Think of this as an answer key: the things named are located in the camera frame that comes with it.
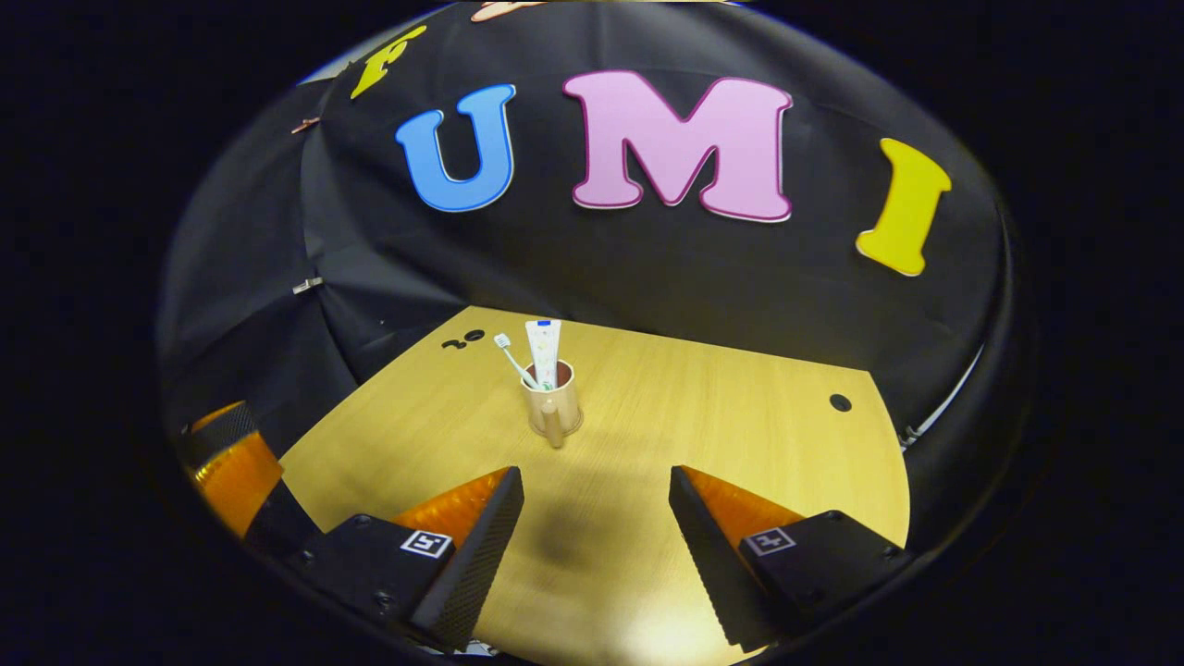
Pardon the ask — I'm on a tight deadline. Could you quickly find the beige cup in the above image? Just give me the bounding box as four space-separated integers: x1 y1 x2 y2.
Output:
520 361 584 450

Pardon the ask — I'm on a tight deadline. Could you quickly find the white toothpaste tube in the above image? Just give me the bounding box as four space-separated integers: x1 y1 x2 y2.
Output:
525 319 562 390

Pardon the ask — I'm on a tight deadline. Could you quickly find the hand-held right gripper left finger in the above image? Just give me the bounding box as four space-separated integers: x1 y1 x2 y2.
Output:
287 465 525 654

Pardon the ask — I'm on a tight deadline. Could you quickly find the black backdrop cloth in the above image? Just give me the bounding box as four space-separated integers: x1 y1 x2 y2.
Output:
157 0 1028 519

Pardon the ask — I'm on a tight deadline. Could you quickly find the light blue toothbrush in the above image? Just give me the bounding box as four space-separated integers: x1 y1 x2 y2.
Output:
493 333 539 390

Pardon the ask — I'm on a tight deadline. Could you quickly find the wooden desktop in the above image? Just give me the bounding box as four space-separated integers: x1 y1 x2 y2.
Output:
277 305 912 666

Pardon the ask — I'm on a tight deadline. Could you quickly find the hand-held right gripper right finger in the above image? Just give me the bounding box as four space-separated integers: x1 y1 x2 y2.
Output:
669 465 913 652

